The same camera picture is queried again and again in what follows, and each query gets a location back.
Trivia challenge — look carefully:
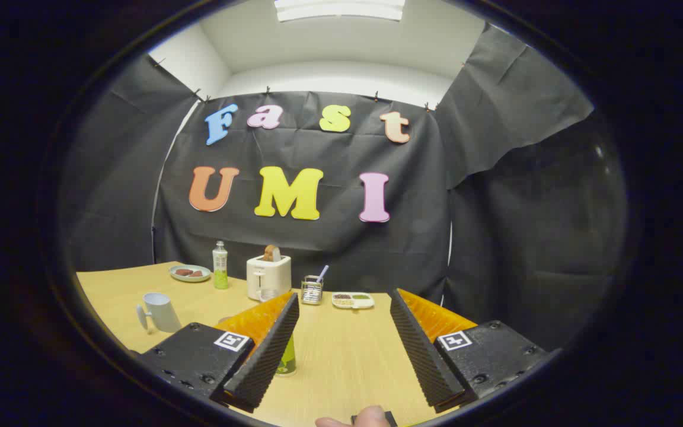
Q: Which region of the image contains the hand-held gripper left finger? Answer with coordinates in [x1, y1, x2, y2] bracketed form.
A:
[138, 291, 301, 414]

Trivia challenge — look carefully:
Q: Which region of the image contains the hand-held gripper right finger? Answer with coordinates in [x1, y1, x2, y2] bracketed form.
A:
[389, 288, 550, 414]

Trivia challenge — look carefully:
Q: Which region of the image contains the clear juice bottle green label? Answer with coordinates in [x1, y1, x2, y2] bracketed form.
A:
[258, 286, 298, 378]

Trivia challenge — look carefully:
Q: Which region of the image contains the white cup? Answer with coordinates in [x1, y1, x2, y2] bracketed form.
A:
[136, 292, 183, 334]

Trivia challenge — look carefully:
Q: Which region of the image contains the slim white-capped green bottle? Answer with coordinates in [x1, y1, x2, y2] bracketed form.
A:
[212, 240, 229, 290]

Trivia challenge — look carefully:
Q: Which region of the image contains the wooden table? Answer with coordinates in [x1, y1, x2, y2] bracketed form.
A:
[76, 261, 467, 427]

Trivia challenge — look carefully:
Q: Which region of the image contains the white divided dish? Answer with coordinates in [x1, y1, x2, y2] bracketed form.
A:
[331, 292, 375, 310]

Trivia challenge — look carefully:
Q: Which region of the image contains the cream toaster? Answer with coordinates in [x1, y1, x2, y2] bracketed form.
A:
[246, 254, 292, 302]

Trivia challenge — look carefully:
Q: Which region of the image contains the pale green plate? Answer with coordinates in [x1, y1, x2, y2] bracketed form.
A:
[168, 264, 212, 283]

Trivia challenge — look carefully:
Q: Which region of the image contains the ceiling light panel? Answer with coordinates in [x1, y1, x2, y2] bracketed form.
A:
[275, 0, 406, 23]

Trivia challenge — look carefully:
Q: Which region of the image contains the wire mesh holder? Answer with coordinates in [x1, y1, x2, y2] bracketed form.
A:
[301, 276, 324, 305]

